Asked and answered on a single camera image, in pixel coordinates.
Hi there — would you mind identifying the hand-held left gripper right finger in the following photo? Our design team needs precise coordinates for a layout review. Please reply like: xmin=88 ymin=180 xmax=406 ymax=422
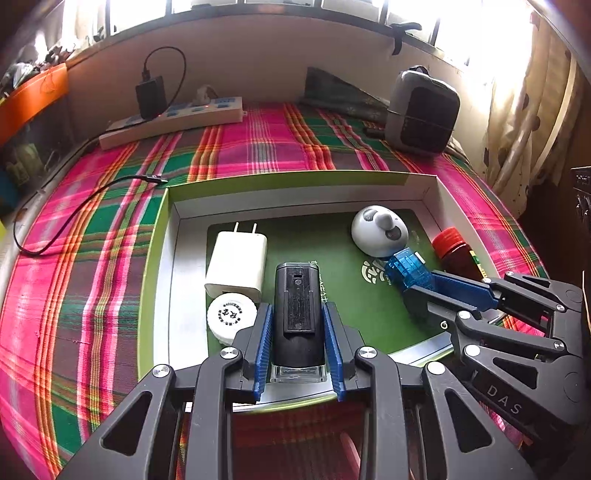
xmin=322 ymin=302 xmax=539 ymax=480

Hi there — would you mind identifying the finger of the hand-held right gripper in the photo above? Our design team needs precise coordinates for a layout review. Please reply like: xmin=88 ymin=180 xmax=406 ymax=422
xmin=409 ymin=285 xmax=589 ymax=428
xmin=431 ymin=270 xmax=586 ymax=335

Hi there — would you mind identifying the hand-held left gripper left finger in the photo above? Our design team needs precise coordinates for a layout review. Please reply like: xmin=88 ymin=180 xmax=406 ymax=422
xmin=58 ymin=302 xmax=274 ymax=480

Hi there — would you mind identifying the brown bottle with red cap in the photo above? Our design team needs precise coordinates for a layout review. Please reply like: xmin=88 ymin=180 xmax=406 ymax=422
xmin=431 ymin=229 xmax=490 ymax=282

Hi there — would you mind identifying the blue translucent adapter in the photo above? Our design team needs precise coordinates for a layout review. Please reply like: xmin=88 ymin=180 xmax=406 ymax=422
xmin=384 ymin=248 xmax=437 ymax=296

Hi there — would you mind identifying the small white jar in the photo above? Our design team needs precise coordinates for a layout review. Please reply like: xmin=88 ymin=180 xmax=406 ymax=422
xmin=207 ymin=293 xmax=257 ymax=347

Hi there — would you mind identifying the white grey dome gadget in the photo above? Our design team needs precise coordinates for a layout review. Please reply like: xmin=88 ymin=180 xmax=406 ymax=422
xmin=352 ymin=206 xmax=410 ymax=258

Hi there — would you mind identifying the white charger plug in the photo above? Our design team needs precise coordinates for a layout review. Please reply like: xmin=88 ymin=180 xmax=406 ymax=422
xmin=204 ymin=222 xmax=269 ymax=301

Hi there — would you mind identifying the green cardboard box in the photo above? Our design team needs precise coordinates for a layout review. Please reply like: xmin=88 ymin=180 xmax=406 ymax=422
xmin=137 ymin=172 xmax=546 ymax=414

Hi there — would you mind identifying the grey checked cloth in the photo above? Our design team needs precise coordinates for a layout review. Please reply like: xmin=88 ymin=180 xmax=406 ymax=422
xmin=443 ymin=136 xmax=474 ymax=164

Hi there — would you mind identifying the dark cabinet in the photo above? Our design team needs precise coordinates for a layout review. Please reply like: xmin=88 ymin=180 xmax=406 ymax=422
xmin=570 ymin=166 xmax=591 ymax=217

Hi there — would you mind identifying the pink green plaid blanket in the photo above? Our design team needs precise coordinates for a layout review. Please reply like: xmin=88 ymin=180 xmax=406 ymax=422
xmin=0 ymin=102 xmax=550 ymax=480

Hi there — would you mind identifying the grey small heater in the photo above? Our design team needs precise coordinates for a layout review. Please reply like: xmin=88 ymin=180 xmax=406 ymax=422
xmin=385 ymin=65 xmax=461 ymax=155

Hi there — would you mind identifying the cream patterned curtain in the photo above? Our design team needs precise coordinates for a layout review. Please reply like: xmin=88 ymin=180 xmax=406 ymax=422
xmin=480 ymin=0 xmax=583 ymax=213

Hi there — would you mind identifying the dark folded cloth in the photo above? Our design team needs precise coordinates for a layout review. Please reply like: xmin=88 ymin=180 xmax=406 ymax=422
xmin=299 ymin=67 xmax=389 ymax=123

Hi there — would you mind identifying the white power strip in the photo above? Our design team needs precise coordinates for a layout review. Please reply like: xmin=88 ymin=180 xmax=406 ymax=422
xmin=99 ymin=96 xmax=245 ymax=151

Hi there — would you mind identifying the black power adapter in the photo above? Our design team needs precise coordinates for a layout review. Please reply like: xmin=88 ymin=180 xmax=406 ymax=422
xmin=135 ymin=76 xmax=168 ymax=120

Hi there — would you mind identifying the dark glass tank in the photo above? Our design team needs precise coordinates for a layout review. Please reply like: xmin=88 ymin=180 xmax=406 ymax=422
xmin=0 ymin=99 xmax=75 ymax=208

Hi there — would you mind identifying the orange plastic tray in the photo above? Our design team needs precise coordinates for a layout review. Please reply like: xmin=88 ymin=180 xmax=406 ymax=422
xmin=0 ymin=64 xmax=69 ymax=146

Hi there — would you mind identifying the window with metal bars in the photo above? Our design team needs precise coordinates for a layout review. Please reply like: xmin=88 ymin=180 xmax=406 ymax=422
xmin=69 ymin=0 xmax=532 ymax=68

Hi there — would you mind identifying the pile of assorted clutter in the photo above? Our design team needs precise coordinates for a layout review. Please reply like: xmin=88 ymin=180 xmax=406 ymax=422
xmin=0 ymin=34 xmax=70 ymax=100

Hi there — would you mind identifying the black charging cable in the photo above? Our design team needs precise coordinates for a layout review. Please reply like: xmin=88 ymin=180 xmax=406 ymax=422
xmin=13 ymin=46 xmax=188 ymax=256

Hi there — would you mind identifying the black strap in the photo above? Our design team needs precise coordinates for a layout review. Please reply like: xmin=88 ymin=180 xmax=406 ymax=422
xmin=392 ymin=21 xmax=422 ymax=55

